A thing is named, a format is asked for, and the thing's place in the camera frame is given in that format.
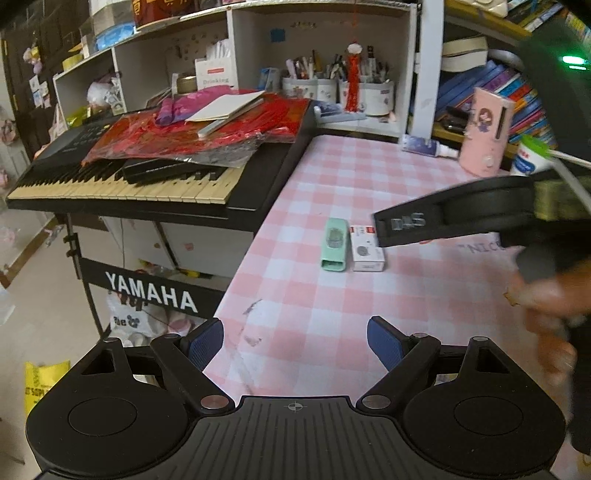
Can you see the row of thin picture books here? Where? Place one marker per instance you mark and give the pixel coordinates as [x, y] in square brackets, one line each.
[512, 92]

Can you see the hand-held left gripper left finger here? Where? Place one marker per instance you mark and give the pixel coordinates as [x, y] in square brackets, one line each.
[205, 344]

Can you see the red plastic sheets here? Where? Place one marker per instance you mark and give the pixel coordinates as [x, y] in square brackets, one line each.
[152, 134]

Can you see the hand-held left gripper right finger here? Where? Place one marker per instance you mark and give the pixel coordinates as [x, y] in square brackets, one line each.
[385, 344]

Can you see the small spray bottle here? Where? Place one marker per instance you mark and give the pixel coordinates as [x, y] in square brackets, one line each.
[420, 146]

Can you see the white booklet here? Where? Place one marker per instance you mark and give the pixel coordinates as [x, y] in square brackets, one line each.
[226, 106]

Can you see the black keyboard stand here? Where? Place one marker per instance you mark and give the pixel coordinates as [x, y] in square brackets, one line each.
[138, 286]

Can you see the white printed plastic bag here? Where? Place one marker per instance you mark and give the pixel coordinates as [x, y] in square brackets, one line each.
[138, 318]

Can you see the small white red-label box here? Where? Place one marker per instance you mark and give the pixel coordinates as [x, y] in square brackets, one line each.
[367, 251]

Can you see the pink checked tablecloth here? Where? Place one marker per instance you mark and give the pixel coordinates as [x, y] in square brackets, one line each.
[323, 207]

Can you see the white jar green lid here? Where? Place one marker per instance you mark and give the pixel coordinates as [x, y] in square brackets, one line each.
[524, 161]

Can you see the white paper bag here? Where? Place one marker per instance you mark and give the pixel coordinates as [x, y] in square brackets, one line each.
[214, 69]

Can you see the white shelf unit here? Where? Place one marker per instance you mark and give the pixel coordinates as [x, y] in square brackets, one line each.
[258, 37]

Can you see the black electronic keyboard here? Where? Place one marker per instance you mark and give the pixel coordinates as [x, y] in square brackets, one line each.
[138, 189]

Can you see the pink cylindrical device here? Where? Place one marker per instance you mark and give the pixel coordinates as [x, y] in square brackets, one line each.
[485, 134]

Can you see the grey blue pencil case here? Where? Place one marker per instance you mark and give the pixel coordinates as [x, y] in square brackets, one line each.
[337, 114]

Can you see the purple cloth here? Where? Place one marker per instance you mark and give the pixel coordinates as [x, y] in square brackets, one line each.
[180, 108]

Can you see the white pen cup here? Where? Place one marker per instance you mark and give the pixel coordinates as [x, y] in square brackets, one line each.
[299, 87]
[328, 90]
[376, 97]

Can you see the red hanging tassel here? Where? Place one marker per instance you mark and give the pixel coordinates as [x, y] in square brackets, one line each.
[353, 83]

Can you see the mint green stapler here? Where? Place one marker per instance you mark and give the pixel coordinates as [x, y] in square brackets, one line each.
[334, 244]

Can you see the person's right hand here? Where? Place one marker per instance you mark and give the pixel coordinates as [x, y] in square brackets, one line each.
[547, 314]

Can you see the thick white-paged book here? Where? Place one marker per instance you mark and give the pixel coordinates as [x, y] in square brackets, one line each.
[464, 53]

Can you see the yellow plastic bag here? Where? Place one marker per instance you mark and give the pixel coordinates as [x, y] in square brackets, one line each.
[44, 383]

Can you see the wooden bookshelf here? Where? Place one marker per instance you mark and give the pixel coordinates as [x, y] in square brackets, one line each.
[489, 18]

